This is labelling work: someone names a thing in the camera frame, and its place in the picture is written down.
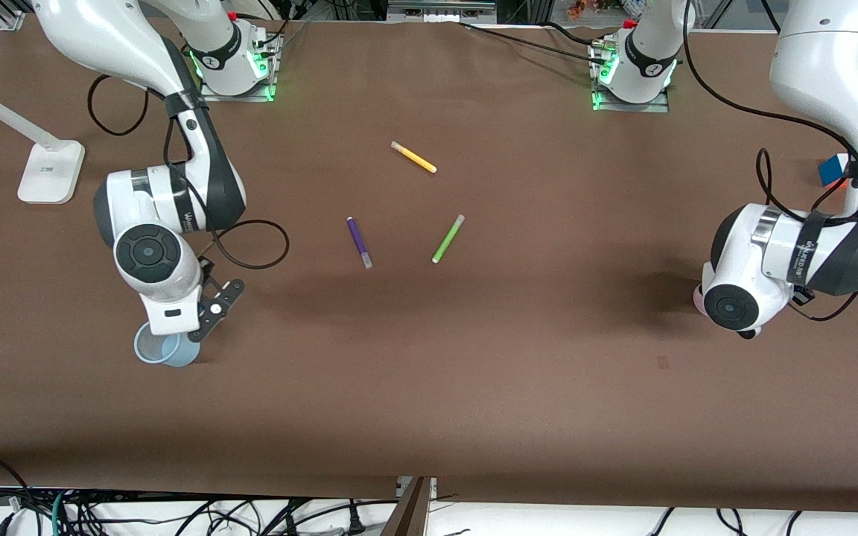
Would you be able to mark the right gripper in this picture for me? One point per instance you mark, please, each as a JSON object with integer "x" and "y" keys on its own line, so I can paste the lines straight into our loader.
{"x": 207, "y": 269}

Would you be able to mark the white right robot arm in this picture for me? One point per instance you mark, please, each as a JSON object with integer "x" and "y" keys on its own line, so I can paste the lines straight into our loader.
{"x": 101, "y": 37}

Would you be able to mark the light blue plastic cup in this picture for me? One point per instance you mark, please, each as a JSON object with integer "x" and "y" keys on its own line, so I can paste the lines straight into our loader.
{"x": 168, "y": 351}

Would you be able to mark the purple marker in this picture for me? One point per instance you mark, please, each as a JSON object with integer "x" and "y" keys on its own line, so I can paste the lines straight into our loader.
{"x": 359, "y": 242}

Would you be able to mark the blue and orange box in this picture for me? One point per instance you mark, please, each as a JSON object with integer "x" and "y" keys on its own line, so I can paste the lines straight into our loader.
{"x": 833, "y": 169}

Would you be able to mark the green marker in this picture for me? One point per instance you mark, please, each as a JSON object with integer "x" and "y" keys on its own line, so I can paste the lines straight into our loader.
{"x": 447, "y": 239}

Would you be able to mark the wooden table leg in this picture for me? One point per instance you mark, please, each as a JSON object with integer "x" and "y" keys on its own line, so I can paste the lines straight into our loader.
{"x": 408, "y": 514}

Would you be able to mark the pink plastic cup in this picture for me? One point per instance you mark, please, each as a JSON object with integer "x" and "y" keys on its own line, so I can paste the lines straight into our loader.
{"x": 698, "y": 298}

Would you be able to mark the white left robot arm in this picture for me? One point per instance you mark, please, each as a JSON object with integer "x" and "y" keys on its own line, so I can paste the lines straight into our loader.
{"x": 824, "y": 52}

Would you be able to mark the white desk lamp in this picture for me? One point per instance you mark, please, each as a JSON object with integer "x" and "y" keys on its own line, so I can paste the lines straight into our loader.
{"x": 49, "y": 171}

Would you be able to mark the yellow marker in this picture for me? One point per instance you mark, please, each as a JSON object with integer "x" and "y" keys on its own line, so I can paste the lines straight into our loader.
{"x": 414, "y": 157}

